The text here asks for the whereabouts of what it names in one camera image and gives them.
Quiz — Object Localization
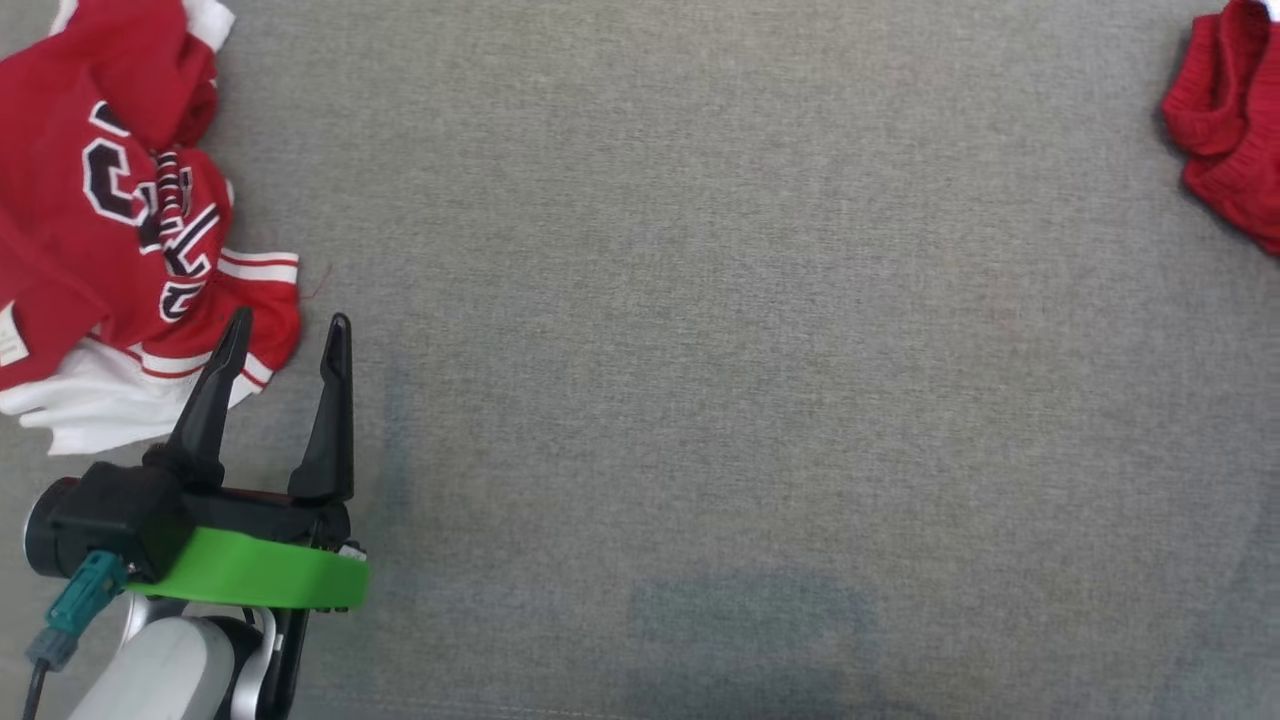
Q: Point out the grey fabric sofa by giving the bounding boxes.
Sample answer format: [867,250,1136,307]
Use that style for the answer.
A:
[0,0,1280,720]

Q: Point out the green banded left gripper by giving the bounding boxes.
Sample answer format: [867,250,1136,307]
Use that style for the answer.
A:
[128,306,372,614]

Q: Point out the red shorts with white trim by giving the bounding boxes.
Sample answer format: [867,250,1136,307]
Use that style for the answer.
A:
[1160,0,1280,257]

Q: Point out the red basketball jersey white trim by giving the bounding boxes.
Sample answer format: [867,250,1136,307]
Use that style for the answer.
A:
[0,0,303,457]

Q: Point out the black cable with teal plug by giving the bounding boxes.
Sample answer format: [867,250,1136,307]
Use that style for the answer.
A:
[22,550,131,720]

